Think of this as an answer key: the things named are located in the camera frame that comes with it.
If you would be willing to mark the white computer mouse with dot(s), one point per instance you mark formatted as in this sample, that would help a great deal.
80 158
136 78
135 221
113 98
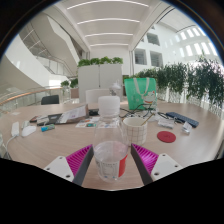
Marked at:
28 130

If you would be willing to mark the green plants atop cabinet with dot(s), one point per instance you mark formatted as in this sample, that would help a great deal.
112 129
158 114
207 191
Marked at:
100 61

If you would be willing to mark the potted green plant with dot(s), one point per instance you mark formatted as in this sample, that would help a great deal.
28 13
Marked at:
65 84
74 83

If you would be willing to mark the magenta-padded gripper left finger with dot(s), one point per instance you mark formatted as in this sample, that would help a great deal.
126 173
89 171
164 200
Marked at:
78 160

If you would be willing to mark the black chair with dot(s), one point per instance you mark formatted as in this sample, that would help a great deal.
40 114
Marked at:
50 99

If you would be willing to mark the white grid-patterned cup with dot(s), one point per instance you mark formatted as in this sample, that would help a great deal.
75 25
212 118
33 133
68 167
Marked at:
135 131

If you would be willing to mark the glass railing wooden handrail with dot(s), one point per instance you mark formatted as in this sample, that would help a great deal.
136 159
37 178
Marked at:
23 96

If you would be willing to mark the clear plastic water bottle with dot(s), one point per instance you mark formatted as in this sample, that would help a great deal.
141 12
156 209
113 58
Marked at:
110 156

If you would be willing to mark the white cabinet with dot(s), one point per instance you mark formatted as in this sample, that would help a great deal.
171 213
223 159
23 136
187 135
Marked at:
100 80

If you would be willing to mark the colourful sticker sheet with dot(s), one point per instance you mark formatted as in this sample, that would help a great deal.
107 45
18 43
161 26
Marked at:
87 123

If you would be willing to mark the dark blue keyboard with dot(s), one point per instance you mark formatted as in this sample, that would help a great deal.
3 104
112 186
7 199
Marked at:
182 119

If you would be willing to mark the small white charger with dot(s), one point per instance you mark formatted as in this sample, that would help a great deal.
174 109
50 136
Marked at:
25 124

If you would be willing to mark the open printed booklet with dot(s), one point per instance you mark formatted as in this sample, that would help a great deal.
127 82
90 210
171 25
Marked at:
75 114

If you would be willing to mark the small white card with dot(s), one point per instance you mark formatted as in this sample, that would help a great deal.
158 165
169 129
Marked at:
186 127

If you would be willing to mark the hedge of green plants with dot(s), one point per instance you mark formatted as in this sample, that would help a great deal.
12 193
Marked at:
190 81

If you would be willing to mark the ceiling light strips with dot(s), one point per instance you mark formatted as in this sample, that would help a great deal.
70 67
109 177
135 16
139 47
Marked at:
106 23

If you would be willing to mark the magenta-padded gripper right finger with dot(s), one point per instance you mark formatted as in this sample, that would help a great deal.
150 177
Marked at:
146 160

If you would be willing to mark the white chair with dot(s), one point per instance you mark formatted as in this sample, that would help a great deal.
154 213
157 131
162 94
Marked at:
96 96

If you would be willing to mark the flat round red coaster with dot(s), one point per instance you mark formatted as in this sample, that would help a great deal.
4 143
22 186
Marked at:
166 136

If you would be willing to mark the green tote bag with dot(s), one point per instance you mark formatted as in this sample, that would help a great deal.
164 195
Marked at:
140 93

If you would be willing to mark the teal marker pen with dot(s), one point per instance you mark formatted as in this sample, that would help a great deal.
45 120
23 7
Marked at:
48 127

